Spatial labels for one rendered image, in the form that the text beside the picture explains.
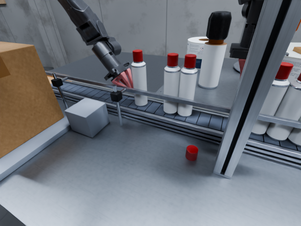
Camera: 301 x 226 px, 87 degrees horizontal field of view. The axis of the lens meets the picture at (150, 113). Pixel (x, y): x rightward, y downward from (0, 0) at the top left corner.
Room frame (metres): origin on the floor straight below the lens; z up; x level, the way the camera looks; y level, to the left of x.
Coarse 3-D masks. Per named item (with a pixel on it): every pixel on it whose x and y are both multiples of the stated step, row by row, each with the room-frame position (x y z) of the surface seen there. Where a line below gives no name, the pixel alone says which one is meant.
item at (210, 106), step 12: (48, 72) 0.72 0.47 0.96; (96, 84) 0.59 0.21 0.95; (108, 84) 0.56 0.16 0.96; (156, 96) 0.47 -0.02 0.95; (168, 96) 0.45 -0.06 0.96; (216, 108) 0.38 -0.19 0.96; (228, 108) 0.37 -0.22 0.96; (264, 120) 0.33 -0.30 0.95; (276, 120) 0.31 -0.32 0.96; (288, 120) 0.31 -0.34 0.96
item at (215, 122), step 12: (72, 84) 0.76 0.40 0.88; (96, 96) 0.62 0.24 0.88; (108, 96) 0.62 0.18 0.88; (132, 96) 0.61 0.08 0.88; (132, 108) 0.52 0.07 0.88; (144, 108) 0.51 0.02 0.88; (156, 108) 0.51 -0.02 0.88; (180, 120) 0.43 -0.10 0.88; (192, 120) 0.43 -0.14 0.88; (204, 120) 0.42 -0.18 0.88; (216, 120) 0.42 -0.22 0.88; (276, 144) 0.30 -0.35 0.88; (288, 144) 0.30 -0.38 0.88
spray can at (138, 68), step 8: (136, 56) 0.53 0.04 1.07; (136, 64) 0.53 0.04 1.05; (144, 64) 0.54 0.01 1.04; (136, 72) 0.52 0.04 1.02; (144, 72) 0.53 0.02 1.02; (136, 80) 0.53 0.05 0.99; (144, 80) 0.53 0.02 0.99; (136, 88) 0.53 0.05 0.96; (144, 88) 0.53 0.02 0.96; (136, 96) 0.53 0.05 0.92; (144, 96) 0.53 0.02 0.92; (136, 104) 0.53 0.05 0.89; (144, 104) 0.53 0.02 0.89
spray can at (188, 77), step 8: (192, 56) 0.45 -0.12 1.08; (184, 64) 0.47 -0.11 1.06; (192, 64) 0.45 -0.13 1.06; (184, 72) 0.45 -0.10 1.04; (192, 72) 0.45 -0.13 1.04; (184, 80) 0.45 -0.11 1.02; (192, 80) 0.45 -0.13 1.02; (184, 88) 0.45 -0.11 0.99; (192, 88) 0.45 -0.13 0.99; (184, 96) 0.45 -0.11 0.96; (192, 96) 0.45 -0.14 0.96; (184, 104) 0.45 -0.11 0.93; (184, 112) 0.45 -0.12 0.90
